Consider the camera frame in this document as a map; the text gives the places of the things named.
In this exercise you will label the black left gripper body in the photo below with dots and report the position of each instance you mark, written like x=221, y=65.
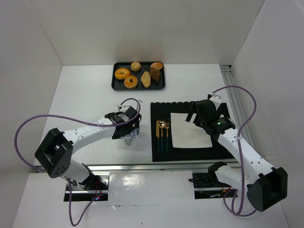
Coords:
x=126, y=132

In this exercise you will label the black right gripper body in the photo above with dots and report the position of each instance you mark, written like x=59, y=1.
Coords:
x=196, y=110

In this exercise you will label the long yellow bread roll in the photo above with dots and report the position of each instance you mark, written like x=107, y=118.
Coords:
x=146, y=79

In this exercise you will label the grey metal tongs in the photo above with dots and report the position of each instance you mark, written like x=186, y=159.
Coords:
x=128, y=141

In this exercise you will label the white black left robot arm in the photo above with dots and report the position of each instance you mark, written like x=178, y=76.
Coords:
x=57, y=148

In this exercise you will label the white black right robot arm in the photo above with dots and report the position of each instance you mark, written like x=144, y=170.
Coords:
x=262, y=183

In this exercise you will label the white square plate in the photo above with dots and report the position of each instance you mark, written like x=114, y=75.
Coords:
x=186, y=135

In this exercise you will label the black scalloped placemat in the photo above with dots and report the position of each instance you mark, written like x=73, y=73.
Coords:
x=162, y=111

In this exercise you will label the orange white-centred donut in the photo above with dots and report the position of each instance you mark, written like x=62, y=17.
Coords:
x=130, y=82

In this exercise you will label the brown chocolate croissant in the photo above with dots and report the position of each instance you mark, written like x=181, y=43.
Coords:
x=155, y=74

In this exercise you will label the orange glazed donut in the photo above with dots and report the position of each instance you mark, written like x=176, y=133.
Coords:
x=121, y=73

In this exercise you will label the orange sesame burger bun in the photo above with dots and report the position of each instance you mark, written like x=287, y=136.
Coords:
x=157, y=65

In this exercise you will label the small round tan bun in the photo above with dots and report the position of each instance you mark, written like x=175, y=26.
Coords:
x=135, y=66

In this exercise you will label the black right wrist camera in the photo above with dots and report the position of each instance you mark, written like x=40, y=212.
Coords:
x=222, y=124

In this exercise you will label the gold fork green handle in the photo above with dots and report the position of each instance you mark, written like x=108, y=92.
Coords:
x=167, y=127

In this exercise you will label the gold spoon green handle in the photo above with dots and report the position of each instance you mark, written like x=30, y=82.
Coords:
x=162, y=126

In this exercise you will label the aluminium rail right side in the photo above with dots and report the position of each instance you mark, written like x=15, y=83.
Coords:
x=237, y=109

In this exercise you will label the gold knife green handle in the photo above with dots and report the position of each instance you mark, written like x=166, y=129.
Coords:
x=158, y=136

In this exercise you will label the aluminium rail front edge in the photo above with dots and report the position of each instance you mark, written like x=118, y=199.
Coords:
x=151, y=167

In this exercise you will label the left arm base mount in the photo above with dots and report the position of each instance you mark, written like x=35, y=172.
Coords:
x=96, y=192

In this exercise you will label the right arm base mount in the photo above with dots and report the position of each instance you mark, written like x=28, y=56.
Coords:
x=204, y=188

